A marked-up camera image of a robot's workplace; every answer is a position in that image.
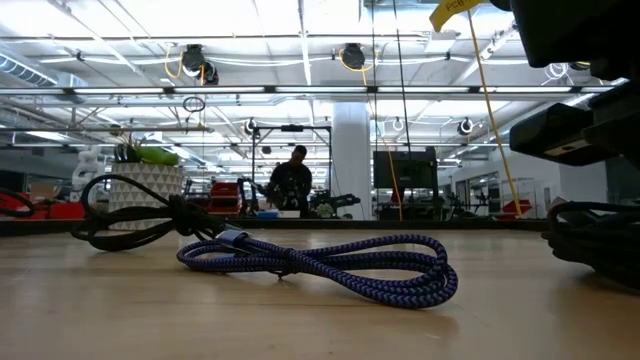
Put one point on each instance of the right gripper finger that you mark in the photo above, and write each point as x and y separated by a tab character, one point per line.
550	130

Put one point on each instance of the black background robot arm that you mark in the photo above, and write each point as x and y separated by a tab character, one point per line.
345	201

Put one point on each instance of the red bin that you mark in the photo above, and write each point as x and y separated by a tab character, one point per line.
517	207

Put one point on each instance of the black monitor on stand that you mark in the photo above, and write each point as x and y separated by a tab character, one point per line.
405	170

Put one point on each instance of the white building column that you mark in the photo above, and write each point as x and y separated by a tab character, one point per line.
352	150

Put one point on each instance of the long ceiling light strip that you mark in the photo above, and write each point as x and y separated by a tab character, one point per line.
320	90

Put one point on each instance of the person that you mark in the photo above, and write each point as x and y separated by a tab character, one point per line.
290	182

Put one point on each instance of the red storage boxes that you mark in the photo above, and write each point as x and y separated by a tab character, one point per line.
225	192

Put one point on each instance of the green succulent plant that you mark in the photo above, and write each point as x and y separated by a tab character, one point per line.
157	156

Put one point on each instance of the white patterned plant pot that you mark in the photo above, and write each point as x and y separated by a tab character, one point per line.
145	195

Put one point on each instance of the white figure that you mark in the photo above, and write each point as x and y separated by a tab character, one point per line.
87	170

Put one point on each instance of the red bins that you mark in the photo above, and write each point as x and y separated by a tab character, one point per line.
65	210

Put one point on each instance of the black aluminium table frame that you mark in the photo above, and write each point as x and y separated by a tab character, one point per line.
350	226

